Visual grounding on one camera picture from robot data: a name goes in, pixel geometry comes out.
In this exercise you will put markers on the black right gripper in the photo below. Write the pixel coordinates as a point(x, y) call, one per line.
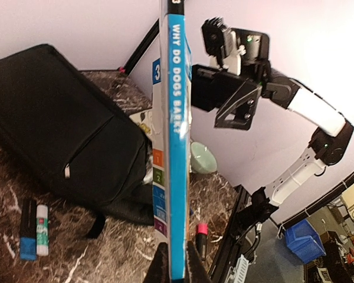
point(234, 96)

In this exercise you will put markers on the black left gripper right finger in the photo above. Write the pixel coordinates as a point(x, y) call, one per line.
point(196, 272)

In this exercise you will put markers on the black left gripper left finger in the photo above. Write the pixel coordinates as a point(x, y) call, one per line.
point(158, 271)

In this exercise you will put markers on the dog picture book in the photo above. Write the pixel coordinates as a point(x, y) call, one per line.
point(171, 121)

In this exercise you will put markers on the black student backpack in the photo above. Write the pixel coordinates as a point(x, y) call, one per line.
point(73, 138)

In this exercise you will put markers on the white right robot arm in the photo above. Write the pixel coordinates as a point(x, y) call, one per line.
point(277, 137)

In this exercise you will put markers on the pink and black highlighter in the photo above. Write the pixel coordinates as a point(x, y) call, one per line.
point(201, 240)

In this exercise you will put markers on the pale green ceramic bowl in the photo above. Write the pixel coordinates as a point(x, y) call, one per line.
point(202, 159)

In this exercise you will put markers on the floral ceramic tile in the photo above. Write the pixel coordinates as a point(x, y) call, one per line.
point(144, 120)

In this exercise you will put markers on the blue plastic bin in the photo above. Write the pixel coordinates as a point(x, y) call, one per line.
point(303, 240)

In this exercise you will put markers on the white green glue stick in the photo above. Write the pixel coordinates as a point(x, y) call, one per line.
point(42, 230)

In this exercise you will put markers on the blue capped black marker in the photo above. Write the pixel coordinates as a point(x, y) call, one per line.
point(27, 233)

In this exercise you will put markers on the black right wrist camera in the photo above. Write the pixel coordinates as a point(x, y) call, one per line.
point(229, 48)

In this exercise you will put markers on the grey slotted cable duct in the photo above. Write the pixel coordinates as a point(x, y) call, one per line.
point(238, 273)

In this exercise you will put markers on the black right frame post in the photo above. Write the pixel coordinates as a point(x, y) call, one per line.
point(141, 49)

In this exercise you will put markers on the black front rail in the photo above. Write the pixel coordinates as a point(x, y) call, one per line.
point(240, 221)

